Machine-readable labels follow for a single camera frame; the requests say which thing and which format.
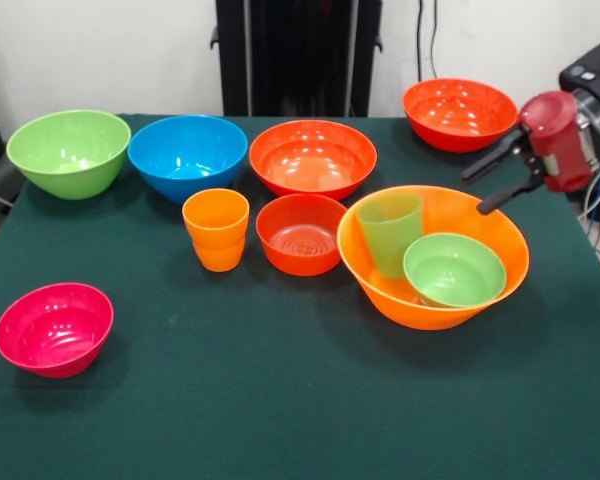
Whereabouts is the dark green table cloth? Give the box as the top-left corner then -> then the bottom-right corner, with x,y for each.
0,113 -> 600,480

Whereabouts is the small red bowl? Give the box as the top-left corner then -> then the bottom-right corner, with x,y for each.
255,193 -> 349,277

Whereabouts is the white and blue cable bundle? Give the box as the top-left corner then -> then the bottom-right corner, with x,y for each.
577,155 -> 600,271

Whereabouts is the large green bowl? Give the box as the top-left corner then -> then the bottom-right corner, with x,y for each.
5,109 -> 132,201

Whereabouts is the orange cup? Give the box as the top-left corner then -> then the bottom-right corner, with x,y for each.
181,188 -> 251,274

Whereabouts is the large orange bowl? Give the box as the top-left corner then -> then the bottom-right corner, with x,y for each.
336,184 -> 530,331

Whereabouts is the pink bowl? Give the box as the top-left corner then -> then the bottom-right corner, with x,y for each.
0,282 -> 115,379

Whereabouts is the blue bowl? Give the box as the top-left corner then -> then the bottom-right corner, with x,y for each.
127,114 -> 249,205

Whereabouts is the large red bowl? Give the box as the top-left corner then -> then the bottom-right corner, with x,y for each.
402,77 -> 520,154
248,119 -> 378,200

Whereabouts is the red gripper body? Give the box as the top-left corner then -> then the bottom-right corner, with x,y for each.
517,89 -> 594,194

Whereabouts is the green cup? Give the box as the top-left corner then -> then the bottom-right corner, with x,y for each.
356,192 -> 424,280

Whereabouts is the thin black wall cable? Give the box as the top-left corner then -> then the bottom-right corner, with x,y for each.
429,0 -> 440,81

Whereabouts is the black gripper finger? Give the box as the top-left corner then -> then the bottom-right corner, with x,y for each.
477,169 -> 547,216
461,127 -> 532,183

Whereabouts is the thick black wall cable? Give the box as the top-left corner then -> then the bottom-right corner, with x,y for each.
416,0 -> 426,84

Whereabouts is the small green bowl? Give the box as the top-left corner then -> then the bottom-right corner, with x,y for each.
402,232 -> 508,308

